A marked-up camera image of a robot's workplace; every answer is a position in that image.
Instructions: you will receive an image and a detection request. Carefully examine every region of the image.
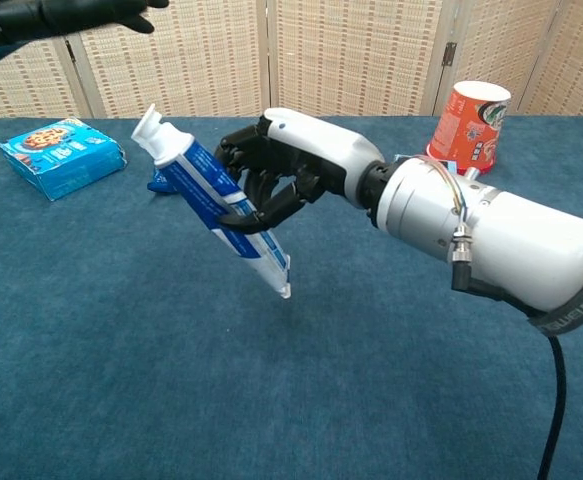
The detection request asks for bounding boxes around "black braided cable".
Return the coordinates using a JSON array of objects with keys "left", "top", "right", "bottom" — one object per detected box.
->
[{"left": 537, "top": 334, "right": 568, "bottom": 480}]

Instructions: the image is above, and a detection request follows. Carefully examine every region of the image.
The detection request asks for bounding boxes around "grey printed strap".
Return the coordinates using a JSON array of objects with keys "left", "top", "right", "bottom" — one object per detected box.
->
[{"left": 524, "top": 269, "right": 583, "bottom": 337}]

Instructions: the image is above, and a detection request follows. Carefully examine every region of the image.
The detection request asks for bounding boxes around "woven bamboo folding screen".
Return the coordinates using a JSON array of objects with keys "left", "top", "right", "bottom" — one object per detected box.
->
[{"left": 0, "top": 0, "right": 583, "bottom": 127}]

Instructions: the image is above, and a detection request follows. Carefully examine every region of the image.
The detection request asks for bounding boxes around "orange instant noodle cup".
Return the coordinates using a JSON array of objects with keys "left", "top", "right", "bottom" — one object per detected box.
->
[{"left": 424, "top": 80, "right": 513, "bottom": 178}]

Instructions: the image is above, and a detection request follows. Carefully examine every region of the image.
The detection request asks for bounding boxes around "blue table cloth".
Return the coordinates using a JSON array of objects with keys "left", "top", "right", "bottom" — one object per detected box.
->
[{"left": 0, "top": 115, "right": 583, "bottom": 480}]

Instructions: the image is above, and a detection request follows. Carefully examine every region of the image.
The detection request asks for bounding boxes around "white blue toothpaste tube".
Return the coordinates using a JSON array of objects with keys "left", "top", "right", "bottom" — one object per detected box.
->
[{"left": 130, "top": 103, "right": 293, "bottom": 300}]

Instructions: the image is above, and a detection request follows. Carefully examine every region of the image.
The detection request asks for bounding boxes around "light blue speaker box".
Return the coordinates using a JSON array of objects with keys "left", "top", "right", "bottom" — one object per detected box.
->
[{"left": 393, "top": 153, "right": 460, "bottom": 176}]

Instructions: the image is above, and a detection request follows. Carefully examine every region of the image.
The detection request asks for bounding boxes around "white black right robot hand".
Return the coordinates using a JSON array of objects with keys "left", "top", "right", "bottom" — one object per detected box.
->
[{"left": 212, "top": 106, "right": 387, "bottom": 236}]

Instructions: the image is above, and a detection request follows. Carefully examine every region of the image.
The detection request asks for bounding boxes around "blue cookie snack packet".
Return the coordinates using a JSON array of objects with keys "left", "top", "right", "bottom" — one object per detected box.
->
[{"left": 146, "top": 167, "right": 177, "bottom": 195}]

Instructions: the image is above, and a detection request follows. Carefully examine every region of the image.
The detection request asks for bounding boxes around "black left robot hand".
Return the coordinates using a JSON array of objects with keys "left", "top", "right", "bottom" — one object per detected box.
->
[{"left": 0, "top": 0, "right": 171, "bottom": 42}]

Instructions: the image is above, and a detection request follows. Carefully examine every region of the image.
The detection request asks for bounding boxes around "blue cookie box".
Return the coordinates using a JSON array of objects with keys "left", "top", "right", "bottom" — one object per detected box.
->
[{"left": 0, "top": 117, "right": 128, "bottom": 202}]

